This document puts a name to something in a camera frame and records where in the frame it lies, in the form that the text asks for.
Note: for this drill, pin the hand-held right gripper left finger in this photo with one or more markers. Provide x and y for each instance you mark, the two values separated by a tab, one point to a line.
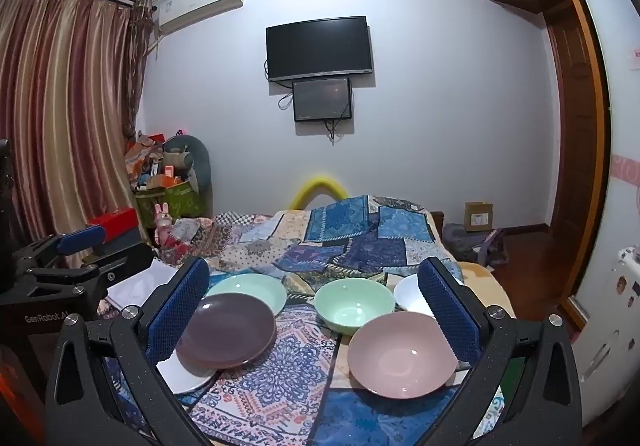
180	311

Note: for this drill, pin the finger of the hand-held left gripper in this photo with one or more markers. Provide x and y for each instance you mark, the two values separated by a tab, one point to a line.
80	238
120	263

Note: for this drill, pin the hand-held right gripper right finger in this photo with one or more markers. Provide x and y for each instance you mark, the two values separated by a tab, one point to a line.
447	311

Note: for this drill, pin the pink bowl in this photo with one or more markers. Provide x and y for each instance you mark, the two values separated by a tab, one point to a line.
400	356

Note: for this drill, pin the dark blue box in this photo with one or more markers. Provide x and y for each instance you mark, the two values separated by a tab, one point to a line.
127	237

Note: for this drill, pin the white paper sheet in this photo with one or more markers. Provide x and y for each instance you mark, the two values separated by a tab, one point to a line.
150	283

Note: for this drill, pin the red box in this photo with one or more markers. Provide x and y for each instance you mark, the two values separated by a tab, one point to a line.
115	218

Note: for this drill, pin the white bowl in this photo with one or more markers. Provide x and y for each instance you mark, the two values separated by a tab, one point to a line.
410	293

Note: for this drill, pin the purple plate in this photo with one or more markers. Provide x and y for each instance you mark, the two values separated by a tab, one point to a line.
225	331

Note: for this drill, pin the pink bunny toy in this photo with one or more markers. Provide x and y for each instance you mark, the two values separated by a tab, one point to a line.
162	226

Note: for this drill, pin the white plate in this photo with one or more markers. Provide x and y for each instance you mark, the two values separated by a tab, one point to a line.
187	378

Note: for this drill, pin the purple bag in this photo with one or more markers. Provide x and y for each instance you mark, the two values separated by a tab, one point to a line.
465	241

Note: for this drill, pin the green plate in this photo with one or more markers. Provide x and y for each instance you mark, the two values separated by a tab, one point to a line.
250	288

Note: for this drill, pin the green storage box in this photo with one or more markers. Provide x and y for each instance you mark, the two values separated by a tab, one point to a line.
175	203

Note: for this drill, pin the green bowl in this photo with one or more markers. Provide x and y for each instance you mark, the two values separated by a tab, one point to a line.
352	301

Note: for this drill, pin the cardboard box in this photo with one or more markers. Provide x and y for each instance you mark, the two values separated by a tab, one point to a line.
479	216

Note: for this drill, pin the pile of boxes and toys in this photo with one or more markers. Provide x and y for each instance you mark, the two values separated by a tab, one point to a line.
150	165

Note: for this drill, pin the patchwork quilt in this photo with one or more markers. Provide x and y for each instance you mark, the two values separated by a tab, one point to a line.
280	376

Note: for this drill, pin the striped pink curtain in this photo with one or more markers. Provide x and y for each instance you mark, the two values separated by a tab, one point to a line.
65	115

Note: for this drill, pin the grey plush toy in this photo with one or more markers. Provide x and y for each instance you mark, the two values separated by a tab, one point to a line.
192	160

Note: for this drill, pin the yellow foam arch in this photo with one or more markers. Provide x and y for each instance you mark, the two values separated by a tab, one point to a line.
320	181

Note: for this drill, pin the wooden door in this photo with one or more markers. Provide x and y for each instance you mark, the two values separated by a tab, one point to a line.
575	150

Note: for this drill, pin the white door with stickers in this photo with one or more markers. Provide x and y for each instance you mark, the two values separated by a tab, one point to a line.
620	125

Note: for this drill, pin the white air conditioner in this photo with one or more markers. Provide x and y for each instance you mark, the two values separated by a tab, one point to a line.
197	5

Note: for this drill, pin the wooden bed frame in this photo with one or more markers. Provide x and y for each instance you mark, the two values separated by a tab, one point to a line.
437	223

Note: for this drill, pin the small black wall monitor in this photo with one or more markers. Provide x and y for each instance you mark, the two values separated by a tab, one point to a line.
322	99

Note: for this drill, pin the black wall television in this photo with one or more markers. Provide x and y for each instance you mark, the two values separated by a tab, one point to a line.
320	48

